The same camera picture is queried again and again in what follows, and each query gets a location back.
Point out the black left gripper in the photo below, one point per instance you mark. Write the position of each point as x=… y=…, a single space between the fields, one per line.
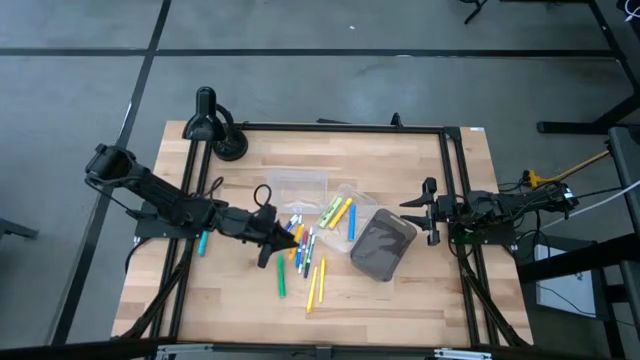
x=255 y=225

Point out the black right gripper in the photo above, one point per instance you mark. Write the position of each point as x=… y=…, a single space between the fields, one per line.
x=442 y=210

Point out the blue thin marker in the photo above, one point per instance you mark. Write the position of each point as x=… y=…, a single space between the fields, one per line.
x=299 y=257

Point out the green thin marker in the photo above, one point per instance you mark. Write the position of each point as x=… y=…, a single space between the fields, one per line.
x=308 y=250

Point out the light green highlighter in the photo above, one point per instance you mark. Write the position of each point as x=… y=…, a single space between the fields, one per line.
x=331 y=211

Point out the blue highlighter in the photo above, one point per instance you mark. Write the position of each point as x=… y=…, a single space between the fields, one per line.
x=352 y=222

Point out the cyan highlighter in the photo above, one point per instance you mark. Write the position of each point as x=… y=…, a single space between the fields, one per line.
x=202 y=243

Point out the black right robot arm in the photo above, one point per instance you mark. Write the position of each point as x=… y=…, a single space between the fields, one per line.
x=500 y=205

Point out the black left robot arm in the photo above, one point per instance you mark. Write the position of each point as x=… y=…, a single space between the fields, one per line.
x=150 y=187

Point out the clear plastic bin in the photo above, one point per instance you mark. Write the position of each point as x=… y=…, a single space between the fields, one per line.
x=297 y=192
x=360 y=202

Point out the dark grey container lid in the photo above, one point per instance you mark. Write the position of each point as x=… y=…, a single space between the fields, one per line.
x=382 y=245

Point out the black desk lamp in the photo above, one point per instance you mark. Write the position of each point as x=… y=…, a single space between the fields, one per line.
x=202 y=125

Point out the white box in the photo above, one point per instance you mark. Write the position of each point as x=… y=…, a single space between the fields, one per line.
x=565 y=295

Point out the black table leg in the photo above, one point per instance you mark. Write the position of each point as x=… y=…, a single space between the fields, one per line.
x=575 y=127

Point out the black stand leg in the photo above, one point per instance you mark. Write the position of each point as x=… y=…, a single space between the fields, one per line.
x=472 y=14

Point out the black crossbeam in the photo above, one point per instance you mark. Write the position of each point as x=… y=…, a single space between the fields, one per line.
x=75 y=350

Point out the black floor stand foot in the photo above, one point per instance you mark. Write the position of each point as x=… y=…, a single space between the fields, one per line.
x=15 y=230

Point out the grey table-level camera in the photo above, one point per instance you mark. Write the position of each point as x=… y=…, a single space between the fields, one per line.
x=323 y=351

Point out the silver metal bracket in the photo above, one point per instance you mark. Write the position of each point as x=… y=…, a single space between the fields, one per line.
x=185 y=348
x=462 y=354

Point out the black desk frame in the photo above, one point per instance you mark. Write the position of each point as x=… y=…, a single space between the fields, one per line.
x=575 y=259

